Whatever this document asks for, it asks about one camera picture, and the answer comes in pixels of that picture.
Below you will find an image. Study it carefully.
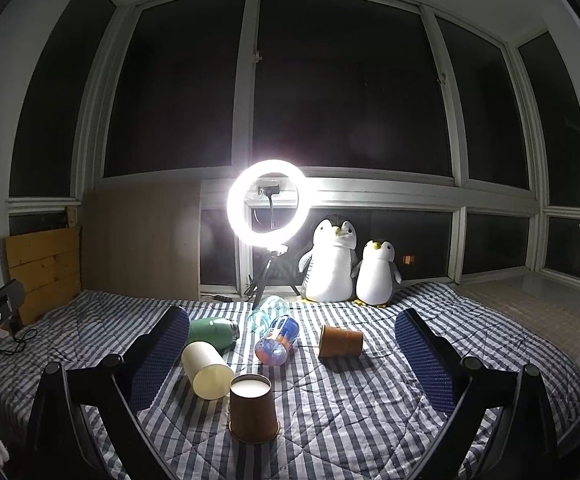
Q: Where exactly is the clear plastic bottle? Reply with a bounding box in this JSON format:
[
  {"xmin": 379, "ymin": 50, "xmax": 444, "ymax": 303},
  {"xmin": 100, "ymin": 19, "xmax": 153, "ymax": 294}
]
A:
[{"xmin": 248, "ymin": 295, "xmax": 291, "ymax": 336}]

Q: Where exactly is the blue orange label bottle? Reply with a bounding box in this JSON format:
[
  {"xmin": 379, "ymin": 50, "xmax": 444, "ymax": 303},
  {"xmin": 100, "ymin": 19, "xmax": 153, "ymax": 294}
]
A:
[{"xmin": 254, "ymin": 314, "xmax": 300, "ymax": 366}]

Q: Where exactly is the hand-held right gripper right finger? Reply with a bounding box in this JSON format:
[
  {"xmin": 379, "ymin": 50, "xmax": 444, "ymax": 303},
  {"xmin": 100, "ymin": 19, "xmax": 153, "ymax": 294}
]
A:
[{"xmin": 394, "ymin": 307, "xmax": 557, "ymax": 480}]

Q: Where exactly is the light wooden board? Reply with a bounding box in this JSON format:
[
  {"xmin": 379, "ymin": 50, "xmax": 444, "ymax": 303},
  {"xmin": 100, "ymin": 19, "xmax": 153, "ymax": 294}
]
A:
[{"xmin": 4, "ymin": 225, "xmax": 83, "ymax": 327}]

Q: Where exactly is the black tripod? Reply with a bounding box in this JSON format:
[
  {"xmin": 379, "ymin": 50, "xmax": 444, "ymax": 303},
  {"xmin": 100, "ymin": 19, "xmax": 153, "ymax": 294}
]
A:
[{"xmin": 242, "ymin": 246, "xmax": 303, "ymax": 311}]

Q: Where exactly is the black cable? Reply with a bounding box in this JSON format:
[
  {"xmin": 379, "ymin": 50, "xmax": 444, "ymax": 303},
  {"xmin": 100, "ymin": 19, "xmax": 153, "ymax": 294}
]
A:
[{"xmin": 0, "ymin": 326, "xmax": 39, "ymax": 357}]

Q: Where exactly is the brown paper cup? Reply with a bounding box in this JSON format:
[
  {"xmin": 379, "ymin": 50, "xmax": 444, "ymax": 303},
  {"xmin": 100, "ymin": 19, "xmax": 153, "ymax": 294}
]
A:
[
  {"xmin": 227, "ymin": 374, "xmax": 281, "ymax": 444},
  {"xmin": 318, "ymin": 324, "xmax": 365, "ymax": 360}
]

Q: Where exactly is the blue white striped blanket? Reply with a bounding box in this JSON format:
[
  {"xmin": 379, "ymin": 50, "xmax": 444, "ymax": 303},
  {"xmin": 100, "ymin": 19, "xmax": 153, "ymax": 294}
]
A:
[{"xmin": 0, "ymin": 282, "xmax": 580, "ymax": 480}]

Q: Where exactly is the large penguin plush toy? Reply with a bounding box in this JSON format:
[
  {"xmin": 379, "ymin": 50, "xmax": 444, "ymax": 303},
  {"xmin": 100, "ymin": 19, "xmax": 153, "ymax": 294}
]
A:
[{"xmin": 297, "ymin": 215, "xmax": 361, "ymax": 304}]

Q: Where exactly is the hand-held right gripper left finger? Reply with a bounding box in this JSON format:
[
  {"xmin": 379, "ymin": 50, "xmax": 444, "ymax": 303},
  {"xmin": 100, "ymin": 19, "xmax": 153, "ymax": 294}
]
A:
[{"xmin": 24, "ymin": 305, "xmax": 191, "ymax": 480}]

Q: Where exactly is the white ring light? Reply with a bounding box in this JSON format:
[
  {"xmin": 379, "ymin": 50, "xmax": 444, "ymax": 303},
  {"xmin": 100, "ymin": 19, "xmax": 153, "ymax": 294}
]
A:
[{"xmin": 226, "ymin": 159, "xmax": 315, "ymax": 252}]

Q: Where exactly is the white cup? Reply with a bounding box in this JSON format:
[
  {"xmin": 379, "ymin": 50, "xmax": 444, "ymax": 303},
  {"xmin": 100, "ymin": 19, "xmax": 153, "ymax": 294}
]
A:
[{"xmin": 181, "ymin": 341, "xmax": 236, "ymax": 401}]

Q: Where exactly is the small penguin plush toy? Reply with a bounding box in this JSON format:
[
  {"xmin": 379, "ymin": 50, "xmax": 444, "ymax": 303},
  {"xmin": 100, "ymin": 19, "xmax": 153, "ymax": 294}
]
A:
[{"xmin": 352, "ymin": 238, "xmax": 403, "ymax": 309}]

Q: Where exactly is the green metal bottle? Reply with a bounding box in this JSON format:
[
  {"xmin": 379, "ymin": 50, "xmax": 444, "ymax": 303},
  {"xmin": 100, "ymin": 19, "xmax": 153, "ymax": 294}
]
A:
[{"xmin": 188, "ymin": 317, "xmax": 241, "ymax": 354}]

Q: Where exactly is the white window frame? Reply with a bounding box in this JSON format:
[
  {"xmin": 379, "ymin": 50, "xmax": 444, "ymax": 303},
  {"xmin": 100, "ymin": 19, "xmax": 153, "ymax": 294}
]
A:
[{"xmin": 7, "ymin": 0, "xmax": 580, "ymax": 302}]

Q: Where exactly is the brown flat panel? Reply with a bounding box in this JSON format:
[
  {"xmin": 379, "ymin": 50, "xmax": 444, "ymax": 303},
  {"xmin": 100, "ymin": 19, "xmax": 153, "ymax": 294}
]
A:
[{"xmin": 80, "ymin": 180, "xmax": 203, "ymax": 302}]

